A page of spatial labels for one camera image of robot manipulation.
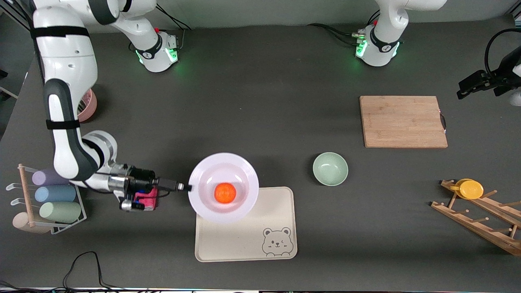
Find black floor cable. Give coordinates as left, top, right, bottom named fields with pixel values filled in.
left=0, top=251, right=163, bottom=293

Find purple cup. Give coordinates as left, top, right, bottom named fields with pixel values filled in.
left=32, top=168, right=68, bottom=186

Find wooden cutting board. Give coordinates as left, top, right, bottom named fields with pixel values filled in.
left=359, top=96, right=448, bottom=149

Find blue cup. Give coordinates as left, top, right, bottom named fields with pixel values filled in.
left=35, top=185, right=77, bottom=203

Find pink folded cloth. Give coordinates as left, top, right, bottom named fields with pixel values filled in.
left=136, top=186, right=159, bottom=211

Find black right arm base cables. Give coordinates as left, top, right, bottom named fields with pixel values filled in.
left=155, top=4, right=194, bottom=31

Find white wire cup rack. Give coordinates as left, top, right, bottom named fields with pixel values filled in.
left=6, top=164, right=87, bottom=235

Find green cup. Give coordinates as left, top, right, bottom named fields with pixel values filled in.
left=39, top=201, right=82, bottom=224

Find beige cup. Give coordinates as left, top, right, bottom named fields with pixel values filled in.
left=12, top=212, right=51, bottom=234

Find light green bowl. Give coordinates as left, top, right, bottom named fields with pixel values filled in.
left=313, top=152, right=349, bottom=187

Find yellow cup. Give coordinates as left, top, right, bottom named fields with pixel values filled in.
left=450, top=178, right=484, bottom=200

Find black left arm base cables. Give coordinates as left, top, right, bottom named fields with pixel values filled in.
left=307, top=10, right=381, bottom=46

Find white round plate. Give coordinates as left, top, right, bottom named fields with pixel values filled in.
left=188, top=153, right=260, bottom=225

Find black arm base cables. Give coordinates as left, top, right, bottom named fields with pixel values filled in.
left=307, top=10, right=381, bottom=46
left=155, top=4, right=194, bottom=31

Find beige bear print tray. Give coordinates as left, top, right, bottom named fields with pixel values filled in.
left=195, top=187, right=298, bottom=262

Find pink bowl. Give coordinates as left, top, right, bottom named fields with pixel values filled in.
left=77, top=88, right=98, bottom=123

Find wooden peg drying rack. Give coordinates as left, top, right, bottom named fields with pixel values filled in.
left=431, top=179, right=521, bottom=256

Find orange fruit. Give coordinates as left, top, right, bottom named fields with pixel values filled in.
left=215, top=183, right=237, bottom=204

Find black metal frame profile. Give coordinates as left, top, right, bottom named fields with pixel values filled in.
left=0, top=2, right=37, bottom=33

